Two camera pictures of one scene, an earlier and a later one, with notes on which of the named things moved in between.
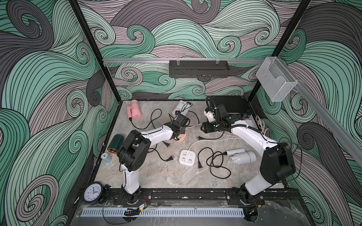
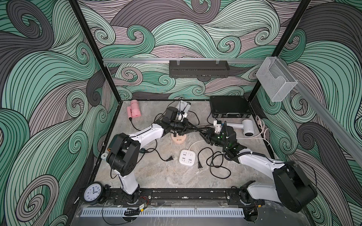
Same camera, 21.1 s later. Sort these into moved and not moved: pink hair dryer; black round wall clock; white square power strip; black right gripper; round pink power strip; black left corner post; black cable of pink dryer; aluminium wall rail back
Moved: black right gripper; black cable of pink dryer
Not moved: round pink power strip; black left corner post; black round wall clock; white square power strip; pink hair dryer; aluminium wall rail back
